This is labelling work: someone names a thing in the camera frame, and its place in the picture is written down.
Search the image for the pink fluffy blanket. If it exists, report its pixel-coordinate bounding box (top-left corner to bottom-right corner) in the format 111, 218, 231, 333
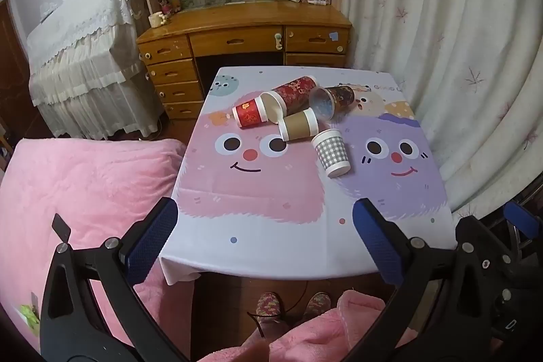
0, 137, 200, 362

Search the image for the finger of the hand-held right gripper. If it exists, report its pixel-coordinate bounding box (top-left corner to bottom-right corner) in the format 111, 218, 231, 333
494, 201, 543, 303

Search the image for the white patterned curtain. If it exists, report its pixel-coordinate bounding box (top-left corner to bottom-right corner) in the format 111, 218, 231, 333
339, 0, 543, 214

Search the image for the brown paper cup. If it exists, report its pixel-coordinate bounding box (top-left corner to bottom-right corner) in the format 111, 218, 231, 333
278, 108, 319, 142

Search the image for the pair of patterned slippers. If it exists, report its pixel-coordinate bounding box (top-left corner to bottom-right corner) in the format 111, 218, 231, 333
248, 279, 310, 331

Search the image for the grey checked paper cup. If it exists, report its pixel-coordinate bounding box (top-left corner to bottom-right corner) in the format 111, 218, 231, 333
312, 129, 352, 179

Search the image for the tall red floral paper cup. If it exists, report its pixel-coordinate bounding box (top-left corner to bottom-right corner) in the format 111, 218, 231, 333
260, 75, 319, 124

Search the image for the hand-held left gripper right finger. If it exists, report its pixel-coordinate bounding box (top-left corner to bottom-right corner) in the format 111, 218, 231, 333
352, 197, 505, 362

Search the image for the green packet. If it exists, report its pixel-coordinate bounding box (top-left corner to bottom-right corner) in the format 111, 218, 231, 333
18, 293, 42, 326

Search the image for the dark patterned paper cup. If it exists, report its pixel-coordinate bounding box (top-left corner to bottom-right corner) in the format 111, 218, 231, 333
309, 85, 355, 121

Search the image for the short red paper cup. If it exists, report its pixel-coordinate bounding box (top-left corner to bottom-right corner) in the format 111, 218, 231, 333
232, 96, 269, 129

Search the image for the cartoon printed tablecloth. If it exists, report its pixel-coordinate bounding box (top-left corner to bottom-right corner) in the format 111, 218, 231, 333
159, 66, 458, 286

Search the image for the brown wooden door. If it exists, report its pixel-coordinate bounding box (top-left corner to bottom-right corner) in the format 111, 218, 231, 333
0, 0, 32, 125

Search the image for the white lace covered piano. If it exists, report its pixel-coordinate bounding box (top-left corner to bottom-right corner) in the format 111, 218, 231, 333
26, 0, 161, 141

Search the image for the patterned slipper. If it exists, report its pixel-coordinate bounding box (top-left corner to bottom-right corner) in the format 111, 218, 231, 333
302, 291, 332, 320
255, 291, 284, 322

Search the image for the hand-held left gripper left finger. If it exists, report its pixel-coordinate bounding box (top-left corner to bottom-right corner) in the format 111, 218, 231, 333
40, 197, 191, 362

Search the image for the pink fleece clothing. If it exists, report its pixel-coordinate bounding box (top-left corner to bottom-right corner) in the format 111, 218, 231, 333
197, 289, 418, 362

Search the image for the wooden desk with drawers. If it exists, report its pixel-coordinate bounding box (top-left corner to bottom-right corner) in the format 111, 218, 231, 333
136, 0, 354, 121

